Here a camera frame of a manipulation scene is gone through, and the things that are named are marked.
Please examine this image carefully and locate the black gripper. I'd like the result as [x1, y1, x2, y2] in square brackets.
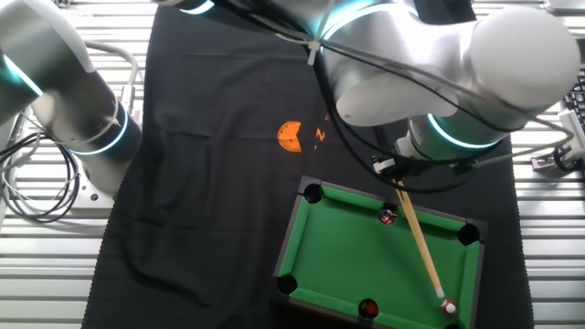
[393, 157, 429, 183]

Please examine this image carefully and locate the wooden pool cue black butt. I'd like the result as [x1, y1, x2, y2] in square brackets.
[392, 179, 446, 301]

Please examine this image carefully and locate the mini green pool table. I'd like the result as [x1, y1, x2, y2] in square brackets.
[271, 175, 488, 329]

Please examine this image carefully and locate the dark red pool ball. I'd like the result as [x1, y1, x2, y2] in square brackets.
[358, 299, 379, 320]

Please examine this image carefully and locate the white zip tie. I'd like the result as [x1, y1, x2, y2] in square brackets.
[306, 39, 324, 67]

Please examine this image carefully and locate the black keyboard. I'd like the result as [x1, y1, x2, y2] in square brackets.
[565, 67, 585, 122]

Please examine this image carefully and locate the black cloth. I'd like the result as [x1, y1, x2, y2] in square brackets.
[81, 0, 536, 329]

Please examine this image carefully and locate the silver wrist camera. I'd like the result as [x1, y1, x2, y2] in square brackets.
[371, 155, 398, 176]

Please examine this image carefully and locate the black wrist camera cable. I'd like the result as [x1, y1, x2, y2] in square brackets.
[214, 0, 575, 196]

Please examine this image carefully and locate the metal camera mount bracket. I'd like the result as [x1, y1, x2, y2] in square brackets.
[530, 153, 564, 173]

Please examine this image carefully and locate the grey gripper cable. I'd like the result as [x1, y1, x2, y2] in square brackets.
[473, 116, 576, 171]

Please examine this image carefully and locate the black external camera cable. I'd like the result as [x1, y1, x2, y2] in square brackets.
[551, 144, 584, 174]

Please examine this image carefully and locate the silver finned external camera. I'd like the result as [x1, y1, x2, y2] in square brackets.
[558, 108, 585, 153]

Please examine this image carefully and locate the grey base cable with connector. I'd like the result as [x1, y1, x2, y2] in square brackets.
[83, 39, 141, 116]

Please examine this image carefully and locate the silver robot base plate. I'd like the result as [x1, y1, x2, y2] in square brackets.
[68, 172, 122, 217]

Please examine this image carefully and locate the black looped cable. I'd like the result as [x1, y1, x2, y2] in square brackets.
[0, 131, 83, 226]

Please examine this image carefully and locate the thin white cable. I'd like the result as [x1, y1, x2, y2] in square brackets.
[0, 109, 79, 214]

